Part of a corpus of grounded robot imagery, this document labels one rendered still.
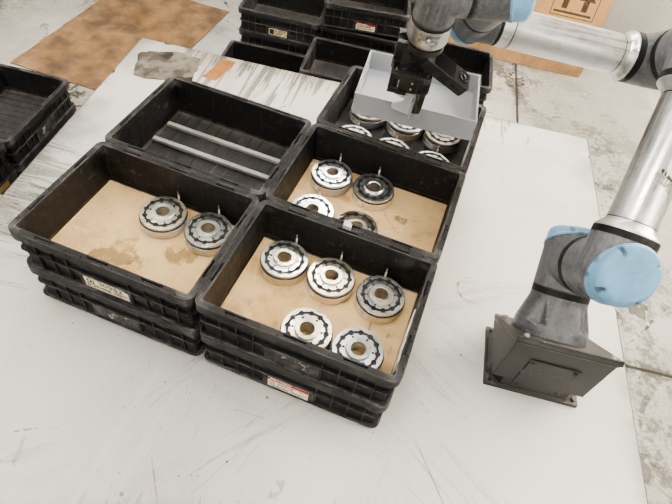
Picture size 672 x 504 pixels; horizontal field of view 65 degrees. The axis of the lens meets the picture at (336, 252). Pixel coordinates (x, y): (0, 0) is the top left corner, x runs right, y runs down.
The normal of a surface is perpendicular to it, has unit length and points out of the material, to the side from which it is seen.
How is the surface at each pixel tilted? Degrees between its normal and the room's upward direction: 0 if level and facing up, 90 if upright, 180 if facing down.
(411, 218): 0
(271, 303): 0
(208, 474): 0
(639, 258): 54
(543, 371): 90
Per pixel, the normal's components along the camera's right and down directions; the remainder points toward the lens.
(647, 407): 0.12, -0.62
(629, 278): 0.03, 0.25
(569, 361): -0.22, 0.74
